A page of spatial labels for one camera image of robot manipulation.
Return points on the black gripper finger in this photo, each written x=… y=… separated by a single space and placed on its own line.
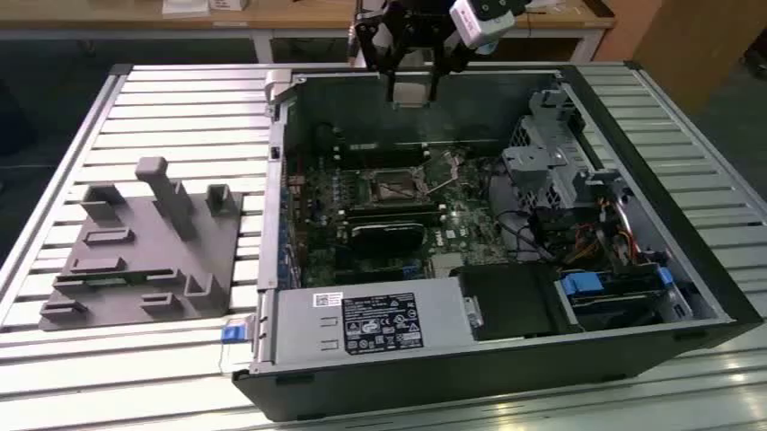
x=391 y=87
x=434 y=87

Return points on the silver CPU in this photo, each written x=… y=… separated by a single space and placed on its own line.
x=414 y=95

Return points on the CPU socket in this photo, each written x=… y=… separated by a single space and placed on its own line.
x=393 y=188

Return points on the grey metal drive cage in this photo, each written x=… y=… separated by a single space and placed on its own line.
x=539 y=157

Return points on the green motherboard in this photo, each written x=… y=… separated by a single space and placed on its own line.
x=467 y=213

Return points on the white cardboard box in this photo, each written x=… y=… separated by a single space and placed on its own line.
x=186 y=8
x=229 y=4

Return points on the black graphics card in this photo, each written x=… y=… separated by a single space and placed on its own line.
x=386 y=240

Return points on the silver chipset heatsink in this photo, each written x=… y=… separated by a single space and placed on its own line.
x=447 y=266

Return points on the blue header connector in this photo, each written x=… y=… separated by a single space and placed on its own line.
x=413 y=270

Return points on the brown wooden cabinet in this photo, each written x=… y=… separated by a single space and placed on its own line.
x=701 y=45

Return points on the light wooden desk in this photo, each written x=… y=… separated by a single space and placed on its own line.
x=120 y=20

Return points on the black plastic shroud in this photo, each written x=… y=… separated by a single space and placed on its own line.
x=515 y=301

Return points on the blue disk carrier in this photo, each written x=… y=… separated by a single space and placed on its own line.
x=582 y=283

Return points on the grey power supply unit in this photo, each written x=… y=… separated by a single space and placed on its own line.
x=299 y=323

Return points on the blue plastic latch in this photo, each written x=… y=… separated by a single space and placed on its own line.
x=665 y=276

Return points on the grey parts rack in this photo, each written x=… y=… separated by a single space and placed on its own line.
x=150 y=269

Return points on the blue plastic clip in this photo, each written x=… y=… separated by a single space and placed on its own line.
x=234 y=336

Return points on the green RAM stick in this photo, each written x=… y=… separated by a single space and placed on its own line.
x=114 y=280

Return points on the black PC case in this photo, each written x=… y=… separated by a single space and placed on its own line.
x=479 y=381

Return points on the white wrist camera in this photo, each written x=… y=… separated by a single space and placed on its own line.
x=479 y=22

